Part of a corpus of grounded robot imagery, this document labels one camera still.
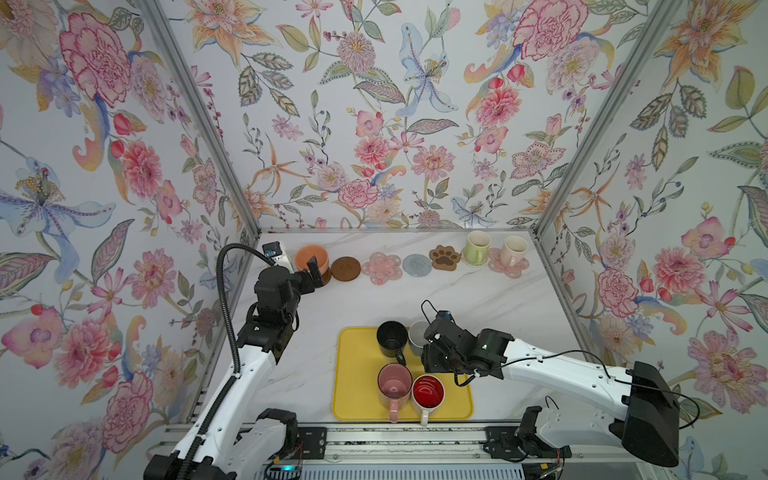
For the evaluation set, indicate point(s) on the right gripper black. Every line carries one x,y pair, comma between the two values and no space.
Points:
428,360

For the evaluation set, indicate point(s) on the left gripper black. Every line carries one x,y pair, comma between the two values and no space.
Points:
302,278

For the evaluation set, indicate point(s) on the orange mug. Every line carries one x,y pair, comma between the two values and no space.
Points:
312,252

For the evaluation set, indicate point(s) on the white mug blue handle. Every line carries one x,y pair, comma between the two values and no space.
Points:
416,337

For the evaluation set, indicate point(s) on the dark brown round coaster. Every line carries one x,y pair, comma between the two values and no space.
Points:
345,269

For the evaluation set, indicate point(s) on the red interior white mug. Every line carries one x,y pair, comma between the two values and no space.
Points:
427,396

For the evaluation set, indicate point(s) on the black mug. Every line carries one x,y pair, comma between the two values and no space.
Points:
392,338

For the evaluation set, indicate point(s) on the dusty pink mug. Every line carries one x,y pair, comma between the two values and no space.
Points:
394,383

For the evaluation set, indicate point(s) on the pink flower coaster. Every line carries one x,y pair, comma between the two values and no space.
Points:
381,268
496,264

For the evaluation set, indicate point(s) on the brown paw coaster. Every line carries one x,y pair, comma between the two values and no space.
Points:
444,258

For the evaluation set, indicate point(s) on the grey round coaster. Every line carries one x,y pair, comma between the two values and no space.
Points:
417,265

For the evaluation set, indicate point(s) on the white mug green handle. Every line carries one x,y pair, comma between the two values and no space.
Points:
477,246

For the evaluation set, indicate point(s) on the cream mug pink handle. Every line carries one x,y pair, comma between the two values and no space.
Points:
513,250

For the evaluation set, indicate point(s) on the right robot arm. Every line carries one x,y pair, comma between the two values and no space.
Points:
634,408

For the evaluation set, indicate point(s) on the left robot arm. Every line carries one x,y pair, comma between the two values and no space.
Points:
215,447

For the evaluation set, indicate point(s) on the yellow tray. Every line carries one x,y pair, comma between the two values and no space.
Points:
356,396

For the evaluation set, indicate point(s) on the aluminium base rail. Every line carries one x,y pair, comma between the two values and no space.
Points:
439,451

